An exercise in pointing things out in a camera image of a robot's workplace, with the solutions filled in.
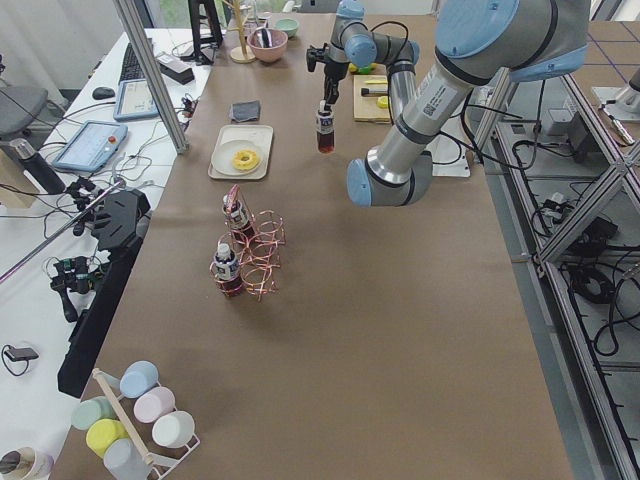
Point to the tea bottle back of rack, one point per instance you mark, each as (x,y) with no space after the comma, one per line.
(237,219)

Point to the blue cup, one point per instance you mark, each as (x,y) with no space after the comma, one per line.
(138,378)

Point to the mint green bowl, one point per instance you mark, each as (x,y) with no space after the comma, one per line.
(289,26)

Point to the black water bottle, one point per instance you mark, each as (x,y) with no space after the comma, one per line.
(35,164)

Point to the black computer mouse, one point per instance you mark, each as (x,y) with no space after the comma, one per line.
(102,93)

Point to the green cup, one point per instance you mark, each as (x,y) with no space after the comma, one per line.
(89,411)

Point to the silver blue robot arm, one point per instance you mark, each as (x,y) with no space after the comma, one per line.
(534,40)

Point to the grey cup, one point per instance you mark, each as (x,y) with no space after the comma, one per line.
(123,461)

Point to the white wire cup rack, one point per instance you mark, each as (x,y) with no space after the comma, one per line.
(165,460)

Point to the tea bottle of rack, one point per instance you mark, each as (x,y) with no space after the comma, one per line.
(227,270)
(237,219)

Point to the teach pendant tablet near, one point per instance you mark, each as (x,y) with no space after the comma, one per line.
(92,146)

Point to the wooden mug tree stand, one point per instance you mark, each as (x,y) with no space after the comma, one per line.
(242,53)

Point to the half lemon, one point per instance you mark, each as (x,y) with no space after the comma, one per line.
(383,102)

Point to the tea bottle front of rack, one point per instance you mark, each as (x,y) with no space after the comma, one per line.
(227,270)

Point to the black keyboard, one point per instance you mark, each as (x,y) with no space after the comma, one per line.
(131,69)

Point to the copper wire bottle rack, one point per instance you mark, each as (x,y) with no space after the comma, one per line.
(259,258)

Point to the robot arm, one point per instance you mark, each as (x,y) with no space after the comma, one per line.
(620,106)

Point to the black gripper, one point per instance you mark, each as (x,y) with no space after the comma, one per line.
(330,73)

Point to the pink bowl with ice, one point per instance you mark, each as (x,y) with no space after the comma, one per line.
(275,52)

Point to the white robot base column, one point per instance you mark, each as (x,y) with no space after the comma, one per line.
(449,158)

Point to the beige serving tray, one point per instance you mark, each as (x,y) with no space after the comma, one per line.
(262,135)

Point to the folded grey cloth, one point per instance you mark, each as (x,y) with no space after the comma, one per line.
(241,112)

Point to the white cup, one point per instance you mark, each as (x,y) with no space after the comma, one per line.
(173,430)

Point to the teach pendant tablet far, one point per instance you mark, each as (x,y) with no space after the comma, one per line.
(134,101)

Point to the glazed donut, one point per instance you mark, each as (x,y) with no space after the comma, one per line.
(246,159)

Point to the steel ice scoop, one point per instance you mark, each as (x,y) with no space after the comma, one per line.
(263,37)

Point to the tea bottle white cap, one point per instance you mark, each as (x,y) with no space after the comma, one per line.
(325,134)

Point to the teach pendant tablet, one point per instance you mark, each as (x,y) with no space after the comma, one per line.
(92,146)
(134,101)

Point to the aluminium frame post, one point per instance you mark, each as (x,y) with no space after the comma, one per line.
(132,24)

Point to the pink cup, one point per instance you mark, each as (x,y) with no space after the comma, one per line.
(153,404)

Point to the white round plate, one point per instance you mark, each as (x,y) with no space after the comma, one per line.
(222,156)

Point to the yellow cup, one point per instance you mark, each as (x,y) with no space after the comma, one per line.
(103,433)

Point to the wooden rack handle rod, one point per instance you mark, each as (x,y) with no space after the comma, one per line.
(105,382)

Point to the wooden cutting board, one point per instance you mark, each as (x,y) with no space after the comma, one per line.
(365,108)

